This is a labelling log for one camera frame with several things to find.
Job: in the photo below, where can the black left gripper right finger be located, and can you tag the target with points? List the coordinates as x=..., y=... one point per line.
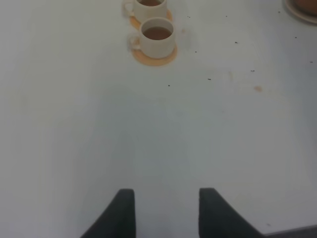
x=217, y=219

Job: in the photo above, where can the beige round teapot saucer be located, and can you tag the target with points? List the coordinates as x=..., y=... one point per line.
x=297, y=13

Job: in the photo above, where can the white teacup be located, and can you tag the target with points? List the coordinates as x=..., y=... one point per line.
x=141, y=12
x=155, y=38

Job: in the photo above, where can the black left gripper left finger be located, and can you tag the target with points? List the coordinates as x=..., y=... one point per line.
x=118, y=220

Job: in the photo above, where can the brown clay teapot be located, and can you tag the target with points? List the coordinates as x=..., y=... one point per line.
x=308, y=6

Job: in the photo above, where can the orange coaster far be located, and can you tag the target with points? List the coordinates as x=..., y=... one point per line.
x=136, y=24

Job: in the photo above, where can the orange coaster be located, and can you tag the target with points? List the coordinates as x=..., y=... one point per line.
x=136, y=24
x=145, y=60

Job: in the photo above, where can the orange coaster near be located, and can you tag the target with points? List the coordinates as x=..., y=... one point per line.
x=145, y=60

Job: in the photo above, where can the white teacup near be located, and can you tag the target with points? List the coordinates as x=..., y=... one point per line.
x=155, y=38

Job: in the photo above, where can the white teacup far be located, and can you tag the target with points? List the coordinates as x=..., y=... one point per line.
x=141, y=12

